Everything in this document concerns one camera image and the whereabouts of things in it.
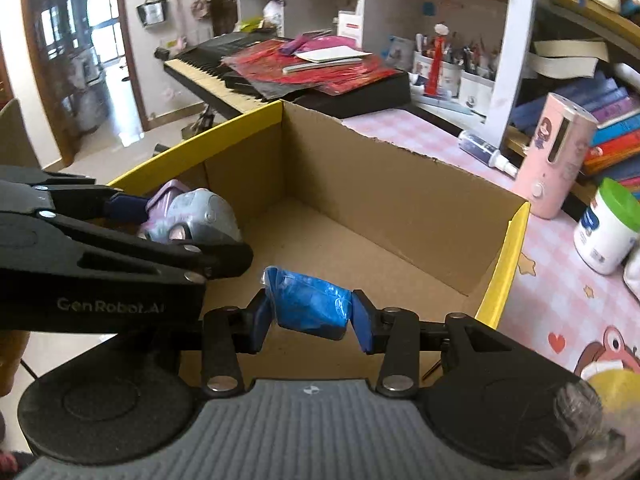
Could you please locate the small blue picture card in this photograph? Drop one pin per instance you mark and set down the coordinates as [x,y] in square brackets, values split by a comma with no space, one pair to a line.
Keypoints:
[400,52]

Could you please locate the white flat booklet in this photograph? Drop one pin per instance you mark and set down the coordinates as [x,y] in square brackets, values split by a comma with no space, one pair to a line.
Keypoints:
[335,54]

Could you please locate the white plastic bag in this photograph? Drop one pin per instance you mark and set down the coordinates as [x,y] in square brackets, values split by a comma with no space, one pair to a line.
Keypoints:
[272,12]

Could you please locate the purple plastic item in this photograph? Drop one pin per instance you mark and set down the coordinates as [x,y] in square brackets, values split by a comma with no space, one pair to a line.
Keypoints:
[295,46]

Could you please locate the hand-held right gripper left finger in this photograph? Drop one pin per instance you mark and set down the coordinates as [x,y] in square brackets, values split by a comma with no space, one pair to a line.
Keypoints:
[260,321]

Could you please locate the small glue bottle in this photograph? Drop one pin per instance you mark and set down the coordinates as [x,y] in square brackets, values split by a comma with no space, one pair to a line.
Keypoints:
[480,147]

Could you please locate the black electronic keyboard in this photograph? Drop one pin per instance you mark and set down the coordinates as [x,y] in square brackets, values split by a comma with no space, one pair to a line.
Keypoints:
[210,72]

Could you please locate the purple grey toy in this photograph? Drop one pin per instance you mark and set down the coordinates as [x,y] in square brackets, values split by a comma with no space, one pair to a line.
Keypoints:
[200,210]

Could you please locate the pink cylindrical device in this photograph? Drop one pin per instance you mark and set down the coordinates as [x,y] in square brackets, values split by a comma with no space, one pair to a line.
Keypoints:
[550,160]

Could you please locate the red tassel ornament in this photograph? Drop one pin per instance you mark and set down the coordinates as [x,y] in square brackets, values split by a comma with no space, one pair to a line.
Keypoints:
[438,60]

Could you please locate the cardboard box with yellow rim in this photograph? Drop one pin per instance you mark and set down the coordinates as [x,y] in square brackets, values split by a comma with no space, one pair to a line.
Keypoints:
[375,180]

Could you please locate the white pen cup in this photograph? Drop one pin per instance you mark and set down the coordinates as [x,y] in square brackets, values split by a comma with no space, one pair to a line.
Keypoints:
[451,77]
[425,70]
[475,92]

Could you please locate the hanging tote bag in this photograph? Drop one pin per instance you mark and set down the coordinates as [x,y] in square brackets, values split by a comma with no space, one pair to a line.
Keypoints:
[151,12]

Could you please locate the white jar with green lid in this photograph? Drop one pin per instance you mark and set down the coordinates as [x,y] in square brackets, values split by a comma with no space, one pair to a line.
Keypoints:
[605,230]

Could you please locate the wooden door frame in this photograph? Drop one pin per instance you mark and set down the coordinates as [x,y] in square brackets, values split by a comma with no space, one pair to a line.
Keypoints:
[135,60]

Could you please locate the blue plastic bag roll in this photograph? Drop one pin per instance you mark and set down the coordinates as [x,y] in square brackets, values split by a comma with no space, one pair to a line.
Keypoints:
[305,302]

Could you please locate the clear plastic object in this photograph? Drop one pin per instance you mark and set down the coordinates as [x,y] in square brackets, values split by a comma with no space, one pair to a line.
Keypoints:
[585,410]

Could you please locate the black keyboard stand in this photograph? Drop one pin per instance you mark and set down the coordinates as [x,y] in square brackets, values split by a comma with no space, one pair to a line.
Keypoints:
[202,120]

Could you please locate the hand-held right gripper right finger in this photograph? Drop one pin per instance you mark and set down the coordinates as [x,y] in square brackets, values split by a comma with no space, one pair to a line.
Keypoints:
[364,322]

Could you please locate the cream thick book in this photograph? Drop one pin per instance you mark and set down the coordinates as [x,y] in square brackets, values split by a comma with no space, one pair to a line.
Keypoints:
[565,57]

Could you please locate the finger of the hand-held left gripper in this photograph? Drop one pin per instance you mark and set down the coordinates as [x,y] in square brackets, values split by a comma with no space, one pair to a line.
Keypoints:
[150,255]
[127,205]

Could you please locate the bunch of pens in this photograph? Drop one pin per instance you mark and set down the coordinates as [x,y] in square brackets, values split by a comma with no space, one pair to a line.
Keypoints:
[470,55]

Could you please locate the stack of colourful books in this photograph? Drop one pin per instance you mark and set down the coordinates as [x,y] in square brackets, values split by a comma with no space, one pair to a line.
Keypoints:
[615,120]

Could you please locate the wooden bookshelf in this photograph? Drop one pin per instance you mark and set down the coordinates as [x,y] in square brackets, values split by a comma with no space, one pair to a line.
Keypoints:
[580,16]

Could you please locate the white box with red label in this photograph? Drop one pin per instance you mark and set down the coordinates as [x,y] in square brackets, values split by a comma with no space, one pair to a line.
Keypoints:
[349,27]

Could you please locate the white shelf unit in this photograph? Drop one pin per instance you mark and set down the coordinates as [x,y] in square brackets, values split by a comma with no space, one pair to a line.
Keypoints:
[515,50]

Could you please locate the grey edged book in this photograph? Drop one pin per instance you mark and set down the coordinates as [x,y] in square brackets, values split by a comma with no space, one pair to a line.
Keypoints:
[320,66]

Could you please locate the blue sticky note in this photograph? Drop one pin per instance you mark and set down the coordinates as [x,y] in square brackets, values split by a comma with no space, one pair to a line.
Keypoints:
[428,9]

